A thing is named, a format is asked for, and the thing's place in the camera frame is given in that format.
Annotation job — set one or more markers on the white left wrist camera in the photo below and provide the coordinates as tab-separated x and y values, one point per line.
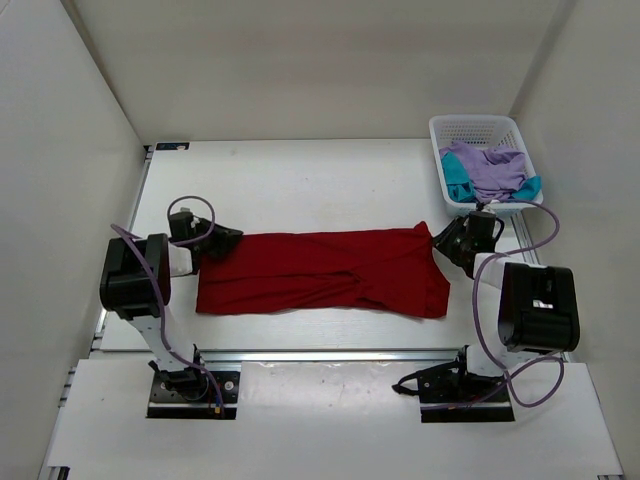
195	225

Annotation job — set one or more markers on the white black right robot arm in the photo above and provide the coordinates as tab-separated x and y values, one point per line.
538	312

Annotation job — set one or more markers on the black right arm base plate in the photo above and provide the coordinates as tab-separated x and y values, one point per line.
450	393

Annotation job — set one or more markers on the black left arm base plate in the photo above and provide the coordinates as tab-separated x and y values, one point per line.
190	394

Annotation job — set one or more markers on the aluminium table frame rail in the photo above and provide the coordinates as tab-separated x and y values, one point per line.
329	356

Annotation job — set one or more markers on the teal t shirt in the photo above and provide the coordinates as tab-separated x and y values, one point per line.
460	187

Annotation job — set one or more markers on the lilac t shirt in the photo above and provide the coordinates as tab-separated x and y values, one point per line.
493	171

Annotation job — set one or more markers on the small dark table label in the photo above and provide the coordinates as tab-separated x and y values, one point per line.
172	146

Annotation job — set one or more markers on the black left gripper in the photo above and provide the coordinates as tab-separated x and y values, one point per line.
226	239

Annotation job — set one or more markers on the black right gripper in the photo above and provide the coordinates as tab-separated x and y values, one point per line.
443	242

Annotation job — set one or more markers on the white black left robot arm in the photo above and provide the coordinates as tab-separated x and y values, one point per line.
136	285

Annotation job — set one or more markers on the red t shirt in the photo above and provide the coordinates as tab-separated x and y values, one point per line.
390	270

